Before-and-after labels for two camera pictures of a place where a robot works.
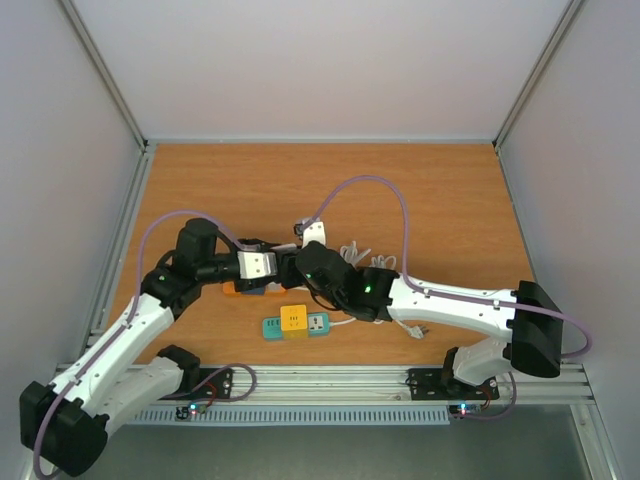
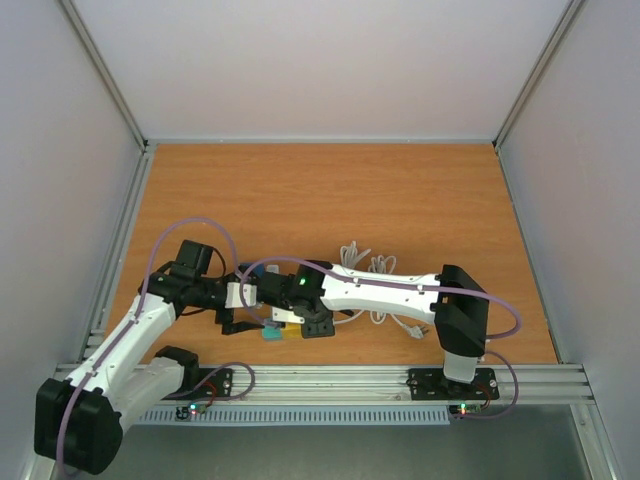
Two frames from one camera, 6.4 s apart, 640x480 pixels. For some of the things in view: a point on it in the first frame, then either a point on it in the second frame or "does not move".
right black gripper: [284, 272] to [327, 324]
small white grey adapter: [254, 265] to [233, 295]
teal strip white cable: [376, 263] does not move
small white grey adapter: [314, 231] to [282, 315]
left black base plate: [215, 384] does not move
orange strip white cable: [350, 254] does not move
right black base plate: [439, 384] does not move
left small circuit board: [183, 413] does not move
